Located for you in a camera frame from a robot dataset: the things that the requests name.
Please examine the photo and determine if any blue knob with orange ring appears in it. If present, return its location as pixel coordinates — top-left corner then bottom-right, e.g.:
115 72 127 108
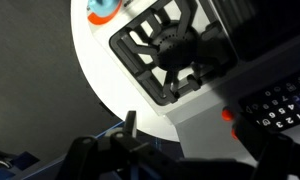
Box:
88 0 122 25

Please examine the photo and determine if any small red button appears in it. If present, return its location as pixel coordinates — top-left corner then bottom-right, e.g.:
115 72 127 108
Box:
231 129 238 140
221 108 235 121

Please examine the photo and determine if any grey toy stove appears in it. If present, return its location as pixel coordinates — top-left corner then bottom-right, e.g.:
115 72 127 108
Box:
89 0 300 159

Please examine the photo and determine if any black keypad display panel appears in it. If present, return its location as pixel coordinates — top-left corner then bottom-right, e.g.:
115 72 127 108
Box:
239 71 300 132

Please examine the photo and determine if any lower small red button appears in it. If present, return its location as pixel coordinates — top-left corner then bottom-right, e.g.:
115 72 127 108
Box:
231 129 238 140

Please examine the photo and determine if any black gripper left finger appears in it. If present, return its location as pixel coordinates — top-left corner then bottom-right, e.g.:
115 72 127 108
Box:
56 111 163 180

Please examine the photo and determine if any black stove burner grate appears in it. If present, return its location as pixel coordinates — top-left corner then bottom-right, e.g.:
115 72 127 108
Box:
109 0 237 106

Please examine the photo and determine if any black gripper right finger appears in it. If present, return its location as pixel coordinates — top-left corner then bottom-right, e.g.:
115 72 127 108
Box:
232 114 300 180

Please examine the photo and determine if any upper small red button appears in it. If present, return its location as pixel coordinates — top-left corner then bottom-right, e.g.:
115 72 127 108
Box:
221 108 235 121

